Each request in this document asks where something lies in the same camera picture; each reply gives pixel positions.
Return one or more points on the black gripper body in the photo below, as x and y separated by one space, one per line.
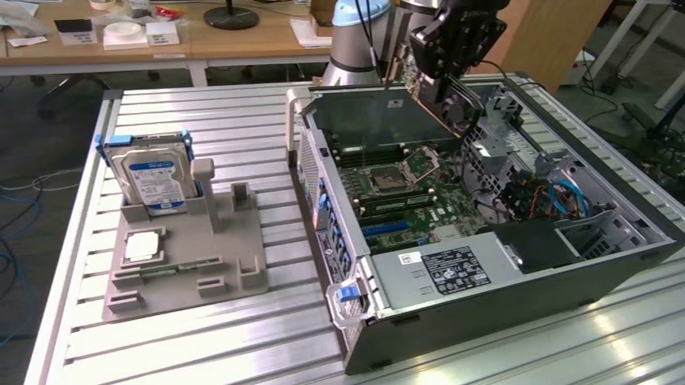
473 16

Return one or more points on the green graphics card black fan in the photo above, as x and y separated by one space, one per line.
455 108

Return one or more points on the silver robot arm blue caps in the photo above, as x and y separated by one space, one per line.
358 52

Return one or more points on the wooden cabinet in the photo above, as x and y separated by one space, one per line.
547 40

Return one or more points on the white paper stack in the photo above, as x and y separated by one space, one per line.
308 36

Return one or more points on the silver socket cover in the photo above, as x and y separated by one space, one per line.
428 160

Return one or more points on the CPU socket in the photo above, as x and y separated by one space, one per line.
385 178

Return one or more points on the black round lamp base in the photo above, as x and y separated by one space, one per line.
230 19

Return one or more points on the RAM stick with white labels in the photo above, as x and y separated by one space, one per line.
398 203

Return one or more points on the green motherboard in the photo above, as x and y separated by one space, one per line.
428 216

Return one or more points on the black expansion slot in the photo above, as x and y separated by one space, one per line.
382 218

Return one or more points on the silver chipset heat sink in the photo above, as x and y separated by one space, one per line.
447 234

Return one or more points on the blue expansion slot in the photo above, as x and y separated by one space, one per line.
385 228

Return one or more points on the silver disk bay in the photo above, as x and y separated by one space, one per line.
616 224

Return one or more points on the red packet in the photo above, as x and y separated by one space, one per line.
167 13

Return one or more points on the plain white labelled box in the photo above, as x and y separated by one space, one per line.
161 36

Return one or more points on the white box with round dish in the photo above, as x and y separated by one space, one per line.
126 40

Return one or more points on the grey power supply with labels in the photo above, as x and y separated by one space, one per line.
406 280

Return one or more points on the hard disk with blue rails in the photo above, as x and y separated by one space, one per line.
153 180

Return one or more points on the white tape roll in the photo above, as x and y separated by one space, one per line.
101 5

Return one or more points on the blue case latch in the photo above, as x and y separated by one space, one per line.
348 293

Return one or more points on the grey parts rack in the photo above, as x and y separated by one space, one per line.
203 248

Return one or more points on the white box with black top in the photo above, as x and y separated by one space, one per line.
75 36

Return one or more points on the open black PC case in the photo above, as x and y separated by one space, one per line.
481 329

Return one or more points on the black office chair base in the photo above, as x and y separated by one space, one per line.
65 86

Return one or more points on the wooden desk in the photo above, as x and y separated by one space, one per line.
54 54

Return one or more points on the silver CPU chip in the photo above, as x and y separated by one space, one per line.
142 246

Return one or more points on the bare green RAM stick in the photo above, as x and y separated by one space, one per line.
161 272

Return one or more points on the white paper label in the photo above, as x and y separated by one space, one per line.
27 41

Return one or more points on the white table frame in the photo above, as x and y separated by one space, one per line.
621 40

